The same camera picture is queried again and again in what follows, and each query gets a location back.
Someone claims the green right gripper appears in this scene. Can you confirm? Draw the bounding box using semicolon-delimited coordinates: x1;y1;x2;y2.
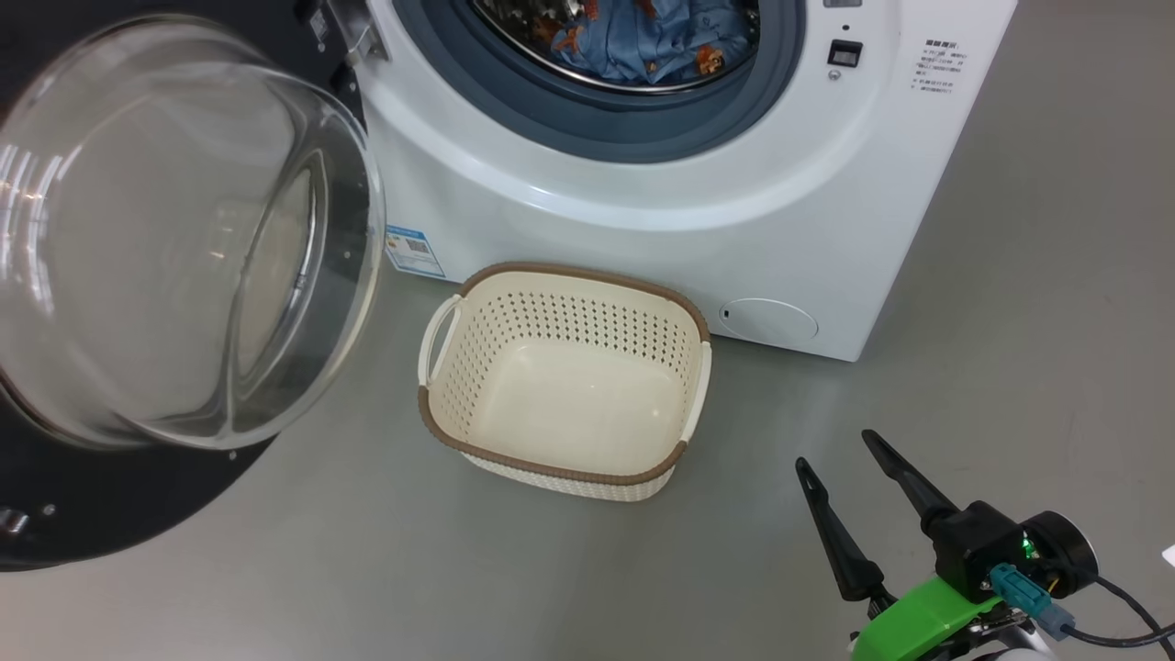
795;429;1006;661

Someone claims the round glass washing machine door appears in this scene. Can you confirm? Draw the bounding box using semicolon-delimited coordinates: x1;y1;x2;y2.
0;0;386;572

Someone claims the cream perforated laundry basket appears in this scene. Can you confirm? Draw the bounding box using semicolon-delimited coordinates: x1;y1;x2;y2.
418;262;713;503

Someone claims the white front-load washing machine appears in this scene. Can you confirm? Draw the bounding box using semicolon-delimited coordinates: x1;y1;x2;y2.
312;0;1020;363

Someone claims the blue energy label sticker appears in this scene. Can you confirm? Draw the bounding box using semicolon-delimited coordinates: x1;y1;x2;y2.
384;224;447;280

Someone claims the teal cable connector plug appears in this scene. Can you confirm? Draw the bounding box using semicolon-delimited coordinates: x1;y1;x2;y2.
990;563;1077;642

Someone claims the thin black right camera cable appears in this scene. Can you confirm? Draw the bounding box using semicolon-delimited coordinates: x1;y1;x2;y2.
1065;574;1175;649

